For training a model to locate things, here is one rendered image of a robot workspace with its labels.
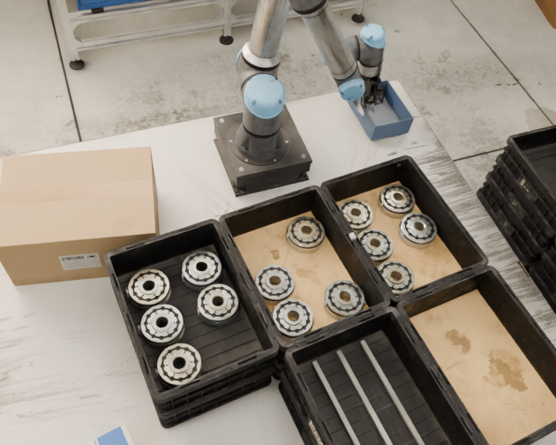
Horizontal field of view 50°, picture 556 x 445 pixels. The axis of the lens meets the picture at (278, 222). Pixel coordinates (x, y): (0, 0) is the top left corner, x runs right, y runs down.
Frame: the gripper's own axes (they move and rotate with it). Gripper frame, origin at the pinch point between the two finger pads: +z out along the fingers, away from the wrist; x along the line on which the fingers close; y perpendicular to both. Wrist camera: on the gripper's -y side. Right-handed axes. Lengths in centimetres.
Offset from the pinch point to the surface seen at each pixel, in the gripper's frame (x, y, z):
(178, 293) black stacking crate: -75, 56, -17
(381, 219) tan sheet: -15, 48, -8
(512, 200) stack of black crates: 55, 28, 44
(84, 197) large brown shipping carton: -92, 25, -26
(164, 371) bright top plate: -82, 77, -21
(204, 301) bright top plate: -69, 62, -19
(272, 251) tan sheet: -48, 50, -13
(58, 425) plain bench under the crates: -111, 77, -9
